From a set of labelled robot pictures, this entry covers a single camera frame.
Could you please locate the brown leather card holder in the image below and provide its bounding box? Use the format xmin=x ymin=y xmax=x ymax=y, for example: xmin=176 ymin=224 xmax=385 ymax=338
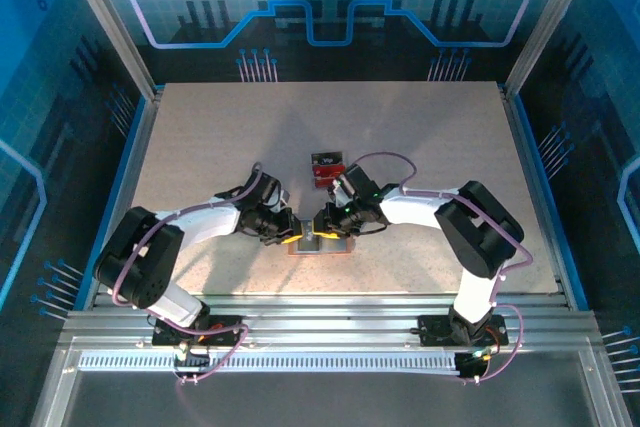
xmin=287 ymin=219 xmax=357 ymax=257

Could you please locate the black VIP card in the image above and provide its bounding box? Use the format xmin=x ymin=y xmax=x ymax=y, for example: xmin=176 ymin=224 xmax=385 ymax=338
xmin=310 ymin=150 xmax=344 ymax=168

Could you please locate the aluminium front beam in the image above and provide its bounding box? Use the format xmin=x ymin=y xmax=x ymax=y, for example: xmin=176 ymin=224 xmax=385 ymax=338
xmin=62 ymin=293 xmax=599 ymax=348

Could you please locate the black connector box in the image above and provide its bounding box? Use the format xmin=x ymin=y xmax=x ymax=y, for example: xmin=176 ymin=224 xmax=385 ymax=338
xmin=172 ymin=344 xmax=212 ymax=379
xmin=454 ymin=350 xmax=490 ymax=381

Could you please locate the dark grey front panel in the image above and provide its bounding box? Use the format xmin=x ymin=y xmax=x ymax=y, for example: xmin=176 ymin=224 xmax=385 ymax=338
xmin=62 ymin=370 xmax=601 ymax=427

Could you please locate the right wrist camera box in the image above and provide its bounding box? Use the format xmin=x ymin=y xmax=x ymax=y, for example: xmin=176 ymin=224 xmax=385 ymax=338
xmin=328 ymin=177 xmax=350 ymax=204

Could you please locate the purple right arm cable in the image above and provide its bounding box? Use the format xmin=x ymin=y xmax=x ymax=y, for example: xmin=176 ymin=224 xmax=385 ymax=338
xmin=354 ymin=151 xmax=533 ymax=387

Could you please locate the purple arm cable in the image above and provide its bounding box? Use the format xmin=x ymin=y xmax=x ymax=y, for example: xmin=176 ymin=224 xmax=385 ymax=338
xmin=110 ymin=161 xmax=250 ymax=387
xmin=354 ymin=151 xmax=533 ymax=387

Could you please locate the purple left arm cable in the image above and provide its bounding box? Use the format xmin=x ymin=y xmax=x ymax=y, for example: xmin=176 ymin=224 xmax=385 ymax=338
xmin=110 ymin=161 xmax=250 ymax=387

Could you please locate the white slotted cable duct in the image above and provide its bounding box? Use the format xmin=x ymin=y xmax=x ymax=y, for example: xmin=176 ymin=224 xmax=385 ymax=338
xmin=78 ymin=350 xmax=461 ymax=375

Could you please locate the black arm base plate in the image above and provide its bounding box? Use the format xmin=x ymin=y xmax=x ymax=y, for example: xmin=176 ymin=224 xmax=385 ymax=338
xmin=417 ymin=314 xmax=510 ymax=347
xmin=151 ymin=314 xmax=247 ymax=348

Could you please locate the aluminium side rail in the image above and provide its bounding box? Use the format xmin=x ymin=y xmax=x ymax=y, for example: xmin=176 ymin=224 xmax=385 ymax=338
xmin=82 ymin=86 xmax=166 ymax=311
xmin=499 ymin=84 xmax=576 ymax=311

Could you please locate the aluminium frame post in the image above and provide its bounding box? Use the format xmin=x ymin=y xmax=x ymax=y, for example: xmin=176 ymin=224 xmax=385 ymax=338
xmin=502 ymin=0 xmax=605 ymax=101
xmin=54 ymin=0 xmax=164 ymax=101

